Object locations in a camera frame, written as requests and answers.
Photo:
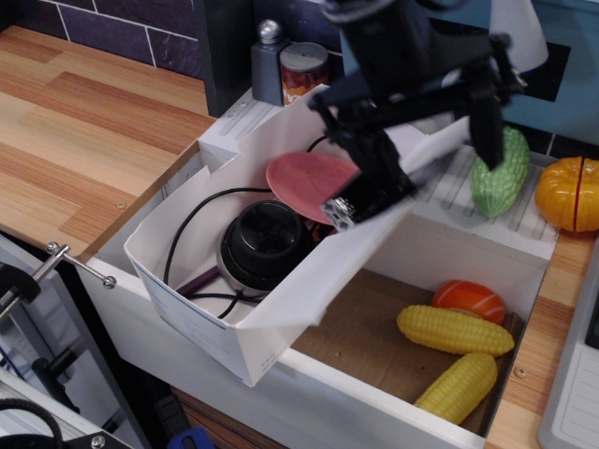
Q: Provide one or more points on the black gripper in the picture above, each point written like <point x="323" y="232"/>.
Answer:
<point x="406" y="71"/>

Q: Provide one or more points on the white cardboard mask box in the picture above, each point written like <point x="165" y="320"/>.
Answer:
<point x="179" y="240"/>

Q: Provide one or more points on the green toy bitter gourd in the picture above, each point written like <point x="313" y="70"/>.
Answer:
<point x="496" y="191"/>

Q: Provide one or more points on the white cone lamp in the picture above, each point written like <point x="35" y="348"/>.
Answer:
<point x="528" y="49"/>

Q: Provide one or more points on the blue toy panel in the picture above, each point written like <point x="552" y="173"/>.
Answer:
<point x="562" y="95"/>

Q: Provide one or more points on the pink plate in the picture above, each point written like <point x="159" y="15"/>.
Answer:
<point x="304" y="181"/>

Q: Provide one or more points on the orange toy pumpkin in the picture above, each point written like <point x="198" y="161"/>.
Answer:
<point x="567" y="194"/>

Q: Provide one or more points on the red toy can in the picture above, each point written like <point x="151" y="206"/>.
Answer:
<point x="303" y="66"/>

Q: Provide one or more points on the orange toy salmon piece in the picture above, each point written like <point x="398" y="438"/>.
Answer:
<point x="471" y="298"/>

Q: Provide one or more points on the grey bottle silver cap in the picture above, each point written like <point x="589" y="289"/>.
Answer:
<point x="265" y="58"/>

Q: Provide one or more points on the yellow toy corn upper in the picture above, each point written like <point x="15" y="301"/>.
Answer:
<point x="453" y="332"/>

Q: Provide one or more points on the yellow toy corn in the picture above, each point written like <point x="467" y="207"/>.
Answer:
<point x="453" y="332"/>
<point x="458" y="391"/>

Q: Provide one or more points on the black round device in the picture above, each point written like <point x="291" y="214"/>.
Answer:
<point x="263" y="245"/>

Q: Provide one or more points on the white toy sink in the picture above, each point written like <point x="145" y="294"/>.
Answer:
<point x="322" y="364"/>

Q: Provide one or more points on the yellow toy corn lower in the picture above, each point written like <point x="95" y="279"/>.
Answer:
<point x="458" y="391"/>

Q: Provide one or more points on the purple stick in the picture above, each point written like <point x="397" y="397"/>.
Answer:
<point x="199" y="282"/>

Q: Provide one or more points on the grey appliance at right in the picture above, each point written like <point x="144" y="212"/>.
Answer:
<point x="570" y="419"/>

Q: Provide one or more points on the metal black clamp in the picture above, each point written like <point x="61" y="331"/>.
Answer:
<point x="43" y="343"/>

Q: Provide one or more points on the blue clamp handle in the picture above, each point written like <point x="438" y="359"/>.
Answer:
<point x="193" y="438"/>

